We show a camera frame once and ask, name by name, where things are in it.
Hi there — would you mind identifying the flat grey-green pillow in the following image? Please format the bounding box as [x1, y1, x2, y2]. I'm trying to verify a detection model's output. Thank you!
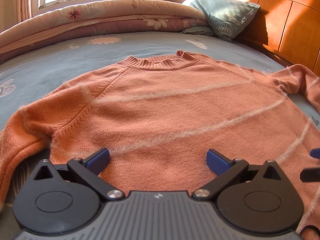
[179, 25, 217, 37]

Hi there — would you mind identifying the wooden headboard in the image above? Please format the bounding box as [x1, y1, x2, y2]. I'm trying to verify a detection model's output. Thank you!
[225, 0, 320, 77]

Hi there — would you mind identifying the folded pink floral quilt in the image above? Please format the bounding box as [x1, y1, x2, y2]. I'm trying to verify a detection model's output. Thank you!
[0, 0, 210, 63]

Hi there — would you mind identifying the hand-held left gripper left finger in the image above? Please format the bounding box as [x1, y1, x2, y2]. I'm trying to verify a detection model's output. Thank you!
[34, 147, 125, 201]

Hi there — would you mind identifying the grey-green floral pillow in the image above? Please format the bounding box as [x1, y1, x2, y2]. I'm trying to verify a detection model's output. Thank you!
[189, 0, 261, 42]

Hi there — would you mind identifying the orange knit sweater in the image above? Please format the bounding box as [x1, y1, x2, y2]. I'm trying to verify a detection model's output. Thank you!
[0, 50, 320, 240]

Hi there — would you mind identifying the grey-blue floral bed sheet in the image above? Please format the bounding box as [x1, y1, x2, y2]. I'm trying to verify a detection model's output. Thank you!
[0, 31, 320, 220]

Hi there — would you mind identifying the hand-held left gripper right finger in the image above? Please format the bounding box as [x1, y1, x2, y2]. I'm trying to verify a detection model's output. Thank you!
[192, 149, 282, 201]

